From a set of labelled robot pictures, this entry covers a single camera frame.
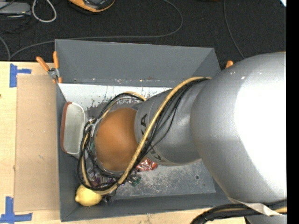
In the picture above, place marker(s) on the grey metal bin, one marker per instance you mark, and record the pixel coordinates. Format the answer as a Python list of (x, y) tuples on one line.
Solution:
[(130, 62)]

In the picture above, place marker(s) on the red shiny packet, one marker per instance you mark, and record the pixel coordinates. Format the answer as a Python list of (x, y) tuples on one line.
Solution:
[(147, 165)]

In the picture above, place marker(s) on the white container with red-brown rim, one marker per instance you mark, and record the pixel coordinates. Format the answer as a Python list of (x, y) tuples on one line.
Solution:
[(73, 127)]

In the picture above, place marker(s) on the yellow lemon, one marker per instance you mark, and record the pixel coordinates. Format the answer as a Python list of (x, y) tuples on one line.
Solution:
[(86, 197)]

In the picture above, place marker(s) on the brown cardboard board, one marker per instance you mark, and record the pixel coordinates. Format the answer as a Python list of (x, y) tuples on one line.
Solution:
[(35, 143)]

